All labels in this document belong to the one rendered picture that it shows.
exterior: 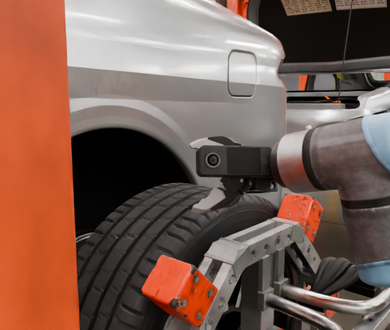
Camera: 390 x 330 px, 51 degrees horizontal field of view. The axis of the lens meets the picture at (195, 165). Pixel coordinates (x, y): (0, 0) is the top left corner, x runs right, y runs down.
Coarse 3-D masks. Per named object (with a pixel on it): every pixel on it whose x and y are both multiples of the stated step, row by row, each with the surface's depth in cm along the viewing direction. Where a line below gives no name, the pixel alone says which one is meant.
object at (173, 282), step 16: (160, 256) 67; (160, 272) 65; (176, 272) 64; (192, 272) 63; (144, 288) 65; (160, 288) 63; (176, 288) 62; (192, 288) 63; (208, 288) 66; (160, 304) 65; (176, 304) 61; (192, 304) 64; (208, 304) 67; (192, 320) 64
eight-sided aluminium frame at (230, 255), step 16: (272, 224) 88; (288, 224) 87; (224, 240) 77; (240, 240) 80; (256, 240) 77; (272, 240) 80; (288, 240) 85; (304, 240) 91; (208, 256) 74; (224, 256) 72; (240, 256) 72; (256, 256) 76; (288, 256) 97; (304, 256) 92; (208, 272) 73; (224, 272) 70; (240, 272) 72; (304, 272) 102; (224, 288) 70; (304, 288) 104; (224, 304) 70; (176, 320) 69; (208, 320) 67
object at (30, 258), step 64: (0, 0) 30; (64, 0) 34; (0, 64) 30; (64, 64) 34; (0, 128) 31; (64, 128) 35; (0, 192) 31; (64, 192) 35; (0, 256) 32; (64, 256) 36; (0, 320) 32; (64, 320) 37
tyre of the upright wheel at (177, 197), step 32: (160, 192) 94; (192, 192) 90; (128, 224) 82; (160, 224) 79; (192, 224) 76; (224, 224) 82; (256, 224) 91; (96, 256) 79; (128, 256) 75; (192, 256) 76; (96, 288) 75; (128, 288) 71; (96, 320) 71; (128, 320) 67; (160, 320) 71
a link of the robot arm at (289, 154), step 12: (300, 132) 58; (288, 144) 58; (300, 144) 56; (288, 156) 57; (300, 156) 55; (288, 168) 57; (300, 168) 56; (288, 180) 58; (300, 180) 57; (300, 192) 60
